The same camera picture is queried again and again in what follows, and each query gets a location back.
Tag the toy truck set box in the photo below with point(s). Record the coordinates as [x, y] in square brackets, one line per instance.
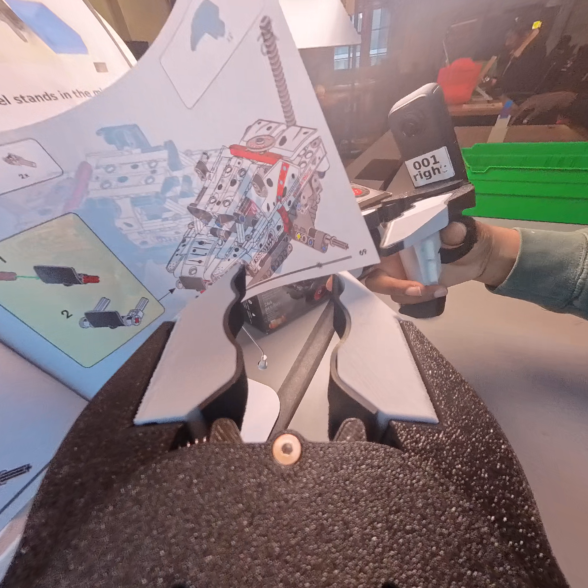
[285, 312]

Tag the green plastic bin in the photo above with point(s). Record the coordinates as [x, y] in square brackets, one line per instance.
[533, 184]

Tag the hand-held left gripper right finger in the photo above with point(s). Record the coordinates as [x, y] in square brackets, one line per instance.
[386, 367]

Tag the printed paper sheet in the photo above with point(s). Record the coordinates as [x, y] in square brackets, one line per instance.
[46, 55]

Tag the person's right hand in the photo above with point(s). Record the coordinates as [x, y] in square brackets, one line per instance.
[491, 257]

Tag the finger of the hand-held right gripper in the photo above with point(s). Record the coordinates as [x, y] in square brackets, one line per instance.
[413, 225]

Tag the building instruction booklet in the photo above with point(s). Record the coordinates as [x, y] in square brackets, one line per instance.
[138, 230]

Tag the red plastic bin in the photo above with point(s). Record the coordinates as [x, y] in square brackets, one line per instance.
[459, 81]

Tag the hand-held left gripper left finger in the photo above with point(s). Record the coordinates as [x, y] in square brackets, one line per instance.
[193, 367]

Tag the white booklet stand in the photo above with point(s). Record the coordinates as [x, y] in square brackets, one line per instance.
[262, 404]

